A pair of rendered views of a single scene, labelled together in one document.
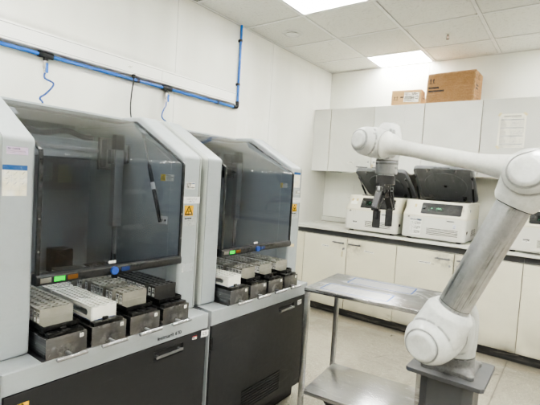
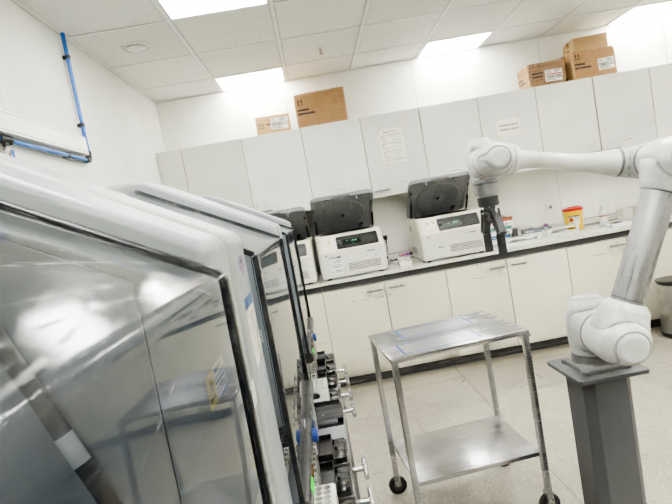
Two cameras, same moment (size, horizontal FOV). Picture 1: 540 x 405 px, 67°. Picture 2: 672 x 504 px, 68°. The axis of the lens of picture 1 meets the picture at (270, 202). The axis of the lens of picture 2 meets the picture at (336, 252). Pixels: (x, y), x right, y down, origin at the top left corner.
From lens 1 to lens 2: 1.28 m
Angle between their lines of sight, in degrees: 38
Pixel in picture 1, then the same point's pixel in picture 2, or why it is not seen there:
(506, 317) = not seen: hidden behind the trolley
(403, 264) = (335, 311)
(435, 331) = (642, 328)
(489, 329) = not seen: hidden behind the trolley
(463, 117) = (344, 138)
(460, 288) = (641, 281)
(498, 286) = (430, 299)
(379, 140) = (516, 154)
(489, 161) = (600, 159)
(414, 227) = (335, 267)
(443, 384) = (610, 382)
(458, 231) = (380, 257)
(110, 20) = not seen: outside the picture
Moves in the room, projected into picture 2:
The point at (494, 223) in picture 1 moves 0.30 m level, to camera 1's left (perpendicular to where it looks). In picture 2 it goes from (659, 211) to (621, 225)
